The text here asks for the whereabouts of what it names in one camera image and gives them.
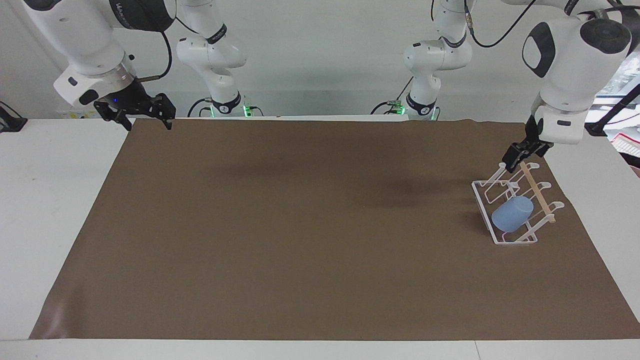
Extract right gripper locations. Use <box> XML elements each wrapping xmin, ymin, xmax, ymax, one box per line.
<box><xmin>93</xmin><ymin>80</ymin><xmax>177</xmax><ymax>132</ymax></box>

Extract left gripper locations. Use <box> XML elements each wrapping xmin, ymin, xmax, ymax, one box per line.
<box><xmin>501</xmin><ymin>114</ymin><xmax>554</xmax><ymax>174</ymax></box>

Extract blue cup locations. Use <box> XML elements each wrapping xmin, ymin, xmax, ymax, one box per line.
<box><xmin>491</xmin><ymin>195</ymin><xmax>536</xmax><ymax>233</ymax></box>

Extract black stand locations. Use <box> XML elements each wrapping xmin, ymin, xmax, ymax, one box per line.
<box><xmin>0</xmin><ymin>101</ymin><xmax>29</xmax><ymax>134</ymax></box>
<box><xmin>584</xmin><ymin>82</ymin><xmax>640</xmax><ymax>138</ymax></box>

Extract red and white basket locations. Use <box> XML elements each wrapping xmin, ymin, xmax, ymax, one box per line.
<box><xmin>611</xmin><ymin>133</ymin><xmax>640</xmax><ymax>169</ymax></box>

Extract white wire cup holder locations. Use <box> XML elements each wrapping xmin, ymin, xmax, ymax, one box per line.
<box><xmin>471</xmin><ymin>161</ymin><xmax>566</xmax><ymax>246</ymax></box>

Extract black cable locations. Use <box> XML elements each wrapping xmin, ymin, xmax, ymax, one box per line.
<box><xmin>370</xmin><ymin>75</ymin><xmax>417</xmax><ymax>116</ymax></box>
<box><xmin>462</xmin><ymin>0</ymin><xmax>539</xmax><ymax>50</ymax></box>
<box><xmin>187</xmin><ymin>97</ymin><xmax>215</xmax><ymax>119</ymax></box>
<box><xmin>135</xmin><ymin>29</ymin><xmax>174</xmax><ymax>84</ymax></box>

